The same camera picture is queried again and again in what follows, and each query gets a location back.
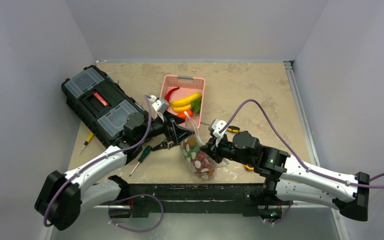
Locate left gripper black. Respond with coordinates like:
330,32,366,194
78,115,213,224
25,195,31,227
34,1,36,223
136,109,193,144

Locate red toy grape bunch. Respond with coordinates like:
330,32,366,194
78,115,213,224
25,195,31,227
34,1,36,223
193,158,216,177

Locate clear zip top bag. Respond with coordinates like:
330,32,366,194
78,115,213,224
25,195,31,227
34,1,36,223
180,116,230,181

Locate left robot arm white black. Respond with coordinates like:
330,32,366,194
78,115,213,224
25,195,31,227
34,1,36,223
34,112,195,230

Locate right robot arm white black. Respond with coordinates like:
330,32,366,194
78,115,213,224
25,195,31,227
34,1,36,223
200,131,370,222

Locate black pliers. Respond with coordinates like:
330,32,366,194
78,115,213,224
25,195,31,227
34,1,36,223
152,139,176,152

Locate orange toy carrot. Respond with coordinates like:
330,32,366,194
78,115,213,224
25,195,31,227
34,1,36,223
176,109,194,120

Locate yellow toy banana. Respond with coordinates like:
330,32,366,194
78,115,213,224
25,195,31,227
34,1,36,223
169,92,202,113

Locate black yellow screwdriver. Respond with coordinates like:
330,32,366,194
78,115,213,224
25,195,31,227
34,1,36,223
200,121,241,134

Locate red toy chili pepper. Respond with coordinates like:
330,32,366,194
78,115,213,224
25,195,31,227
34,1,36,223
164,87,180,102

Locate orange tape measure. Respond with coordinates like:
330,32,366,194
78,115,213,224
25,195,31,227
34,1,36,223
244,165,254,171

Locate pink plastic basket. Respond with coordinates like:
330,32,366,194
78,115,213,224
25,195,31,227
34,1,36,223
160,74,206,128

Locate black tool box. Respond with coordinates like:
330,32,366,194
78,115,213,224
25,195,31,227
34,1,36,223
61,65,148,149

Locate small yellow screwdriver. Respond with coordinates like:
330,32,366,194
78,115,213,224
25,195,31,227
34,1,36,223
78,132,95,155

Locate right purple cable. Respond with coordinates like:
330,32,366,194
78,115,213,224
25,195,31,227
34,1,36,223
218,99,384,190

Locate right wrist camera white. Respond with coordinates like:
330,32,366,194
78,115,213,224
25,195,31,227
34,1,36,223
208,118,227,147

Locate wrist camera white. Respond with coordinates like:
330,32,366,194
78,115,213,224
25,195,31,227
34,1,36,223
148,95,169,122
208,118,227,147

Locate green handled screwdriver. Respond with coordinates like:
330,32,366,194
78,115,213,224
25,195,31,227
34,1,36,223
129,145,153,177

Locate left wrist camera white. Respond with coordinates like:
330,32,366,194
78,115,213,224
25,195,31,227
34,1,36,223
148,95,169,122

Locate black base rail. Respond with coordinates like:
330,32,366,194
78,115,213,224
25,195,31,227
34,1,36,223
107,183,294,220

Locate aluminium frame rail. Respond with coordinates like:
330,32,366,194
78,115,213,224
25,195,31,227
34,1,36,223
283,61,320,167

